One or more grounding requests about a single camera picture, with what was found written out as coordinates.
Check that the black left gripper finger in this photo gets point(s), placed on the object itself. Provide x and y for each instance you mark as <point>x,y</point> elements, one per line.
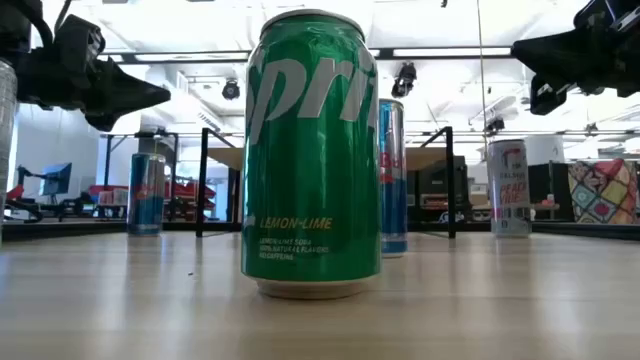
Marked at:
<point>130,90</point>
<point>104,121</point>

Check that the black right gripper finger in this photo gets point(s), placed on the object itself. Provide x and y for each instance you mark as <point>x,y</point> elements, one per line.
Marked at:
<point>550,55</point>
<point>544,97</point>

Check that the white Celsius peach can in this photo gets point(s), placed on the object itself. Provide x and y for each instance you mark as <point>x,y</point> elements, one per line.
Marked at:
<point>509,195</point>

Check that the tall blue silver Red Bull can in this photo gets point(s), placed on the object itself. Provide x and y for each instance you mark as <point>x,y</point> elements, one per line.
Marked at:
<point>394,200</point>

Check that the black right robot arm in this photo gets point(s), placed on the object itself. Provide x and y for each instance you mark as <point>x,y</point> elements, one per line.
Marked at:
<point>592,12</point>

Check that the wooden shelf with black legs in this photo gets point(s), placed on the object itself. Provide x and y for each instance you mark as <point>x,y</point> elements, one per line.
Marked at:
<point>201,200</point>

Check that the black ceiling spotlight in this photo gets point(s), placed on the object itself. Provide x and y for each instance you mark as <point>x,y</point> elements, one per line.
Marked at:
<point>230,90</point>
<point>494,125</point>
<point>404,80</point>

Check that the red storage crate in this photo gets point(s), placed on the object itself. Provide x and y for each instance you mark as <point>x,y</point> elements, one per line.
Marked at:
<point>107,192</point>

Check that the computer monitor on stand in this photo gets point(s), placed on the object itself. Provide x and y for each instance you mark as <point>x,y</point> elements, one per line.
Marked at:
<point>56,179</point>

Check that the black cabinet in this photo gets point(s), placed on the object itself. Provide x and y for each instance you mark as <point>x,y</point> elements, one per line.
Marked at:
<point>547,190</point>

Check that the colourful patchwork quilt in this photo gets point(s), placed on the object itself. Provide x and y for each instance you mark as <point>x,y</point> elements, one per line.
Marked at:
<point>602,192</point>

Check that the red equipment pile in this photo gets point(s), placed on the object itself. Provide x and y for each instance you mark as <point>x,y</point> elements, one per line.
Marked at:
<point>192,192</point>

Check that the black equipment box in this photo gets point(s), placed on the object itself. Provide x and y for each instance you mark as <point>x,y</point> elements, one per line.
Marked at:
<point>435,180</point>

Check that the green Sprite soda can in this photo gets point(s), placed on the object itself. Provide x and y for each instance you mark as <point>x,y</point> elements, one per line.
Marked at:
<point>310,165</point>

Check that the black table border rail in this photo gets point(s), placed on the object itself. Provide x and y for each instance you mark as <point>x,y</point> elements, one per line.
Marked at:
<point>75,229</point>

